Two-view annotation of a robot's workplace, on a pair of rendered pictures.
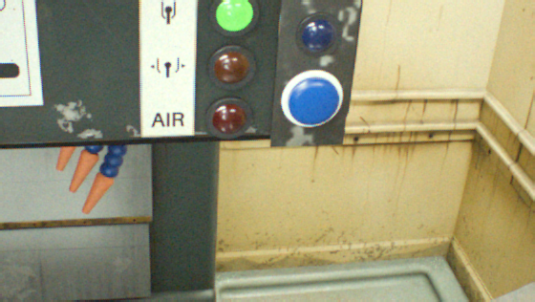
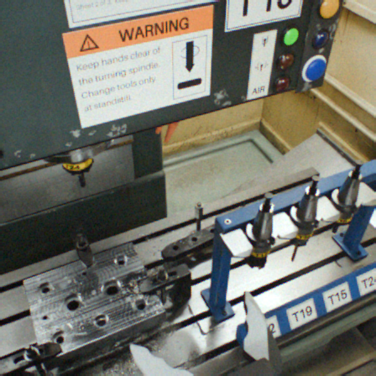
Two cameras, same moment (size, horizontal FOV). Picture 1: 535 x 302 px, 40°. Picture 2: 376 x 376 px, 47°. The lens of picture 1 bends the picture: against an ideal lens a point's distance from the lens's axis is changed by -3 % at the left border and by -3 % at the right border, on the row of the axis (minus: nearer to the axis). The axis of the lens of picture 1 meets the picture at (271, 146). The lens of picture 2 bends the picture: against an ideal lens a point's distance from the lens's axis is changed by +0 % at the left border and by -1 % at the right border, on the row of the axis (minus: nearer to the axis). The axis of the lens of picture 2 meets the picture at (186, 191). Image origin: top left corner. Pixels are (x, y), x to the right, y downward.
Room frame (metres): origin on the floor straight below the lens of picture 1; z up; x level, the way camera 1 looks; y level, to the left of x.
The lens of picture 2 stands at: (-0.06, 0.25, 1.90)
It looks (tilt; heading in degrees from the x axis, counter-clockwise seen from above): 45 degrees down; 348
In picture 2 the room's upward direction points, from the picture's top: straight up
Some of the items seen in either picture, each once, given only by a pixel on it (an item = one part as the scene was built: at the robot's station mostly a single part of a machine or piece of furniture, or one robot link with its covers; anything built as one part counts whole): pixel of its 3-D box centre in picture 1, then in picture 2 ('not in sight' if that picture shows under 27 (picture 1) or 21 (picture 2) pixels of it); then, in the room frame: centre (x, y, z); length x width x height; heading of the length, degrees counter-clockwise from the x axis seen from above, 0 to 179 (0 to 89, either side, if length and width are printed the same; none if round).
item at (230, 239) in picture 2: not in sight; (237, 244); (0.44, 0.03, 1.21); 0.07 x 0.05 x 0.01; 13
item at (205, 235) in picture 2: not in sight; (203, 242); (0.68, 0.04, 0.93); 0.26 x 0.05 x 0.06; 108
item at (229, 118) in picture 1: (228, 118); (282, 84); (0.38, 0.03, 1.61); 0.02 x 0.01 x 0.02; 103
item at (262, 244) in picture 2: not in sight; (261, 234); (0.45, -0.02, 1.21); 0.06 x 0.06 x 0.03
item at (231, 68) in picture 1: (231, 67); (286, 61); (0.38, 0.03, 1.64); 0.02 x 0.01 x 0.02; 103
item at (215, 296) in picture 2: not in sight; (220, 270); (0.50, 0.04, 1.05); 0.10 x 0.05 x 0.30; 13
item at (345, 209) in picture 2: not in sight; (345, 201); (0.50, -0.24, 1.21); 0.06 x 0.06 x 0.03
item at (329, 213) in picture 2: not in sight; (325, 210); (0.49, -0.18, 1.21); 0.07 x 0.05 x 0.01; 13
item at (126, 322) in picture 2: not in sight; (93, 300); (0.53, 0.35, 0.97); 0.29 x 0.23 x 0.05; 103
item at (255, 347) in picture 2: not in sight; (253, 335); (0.15, 0.12, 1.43); 0.09 x 0.03 x 0.06; 159
